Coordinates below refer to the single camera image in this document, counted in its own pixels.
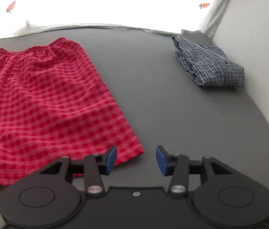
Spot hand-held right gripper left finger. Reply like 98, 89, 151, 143
39, 145, 118, 195

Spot red checkered shorts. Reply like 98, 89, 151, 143
0, 37, 145, 187

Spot blue plaid folded shirt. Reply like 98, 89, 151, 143
171, 35, 245, 88

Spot white carrot print curtain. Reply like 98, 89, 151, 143
0, 0, 235, 44

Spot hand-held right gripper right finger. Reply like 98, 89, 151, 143
156, 145, 236, 195

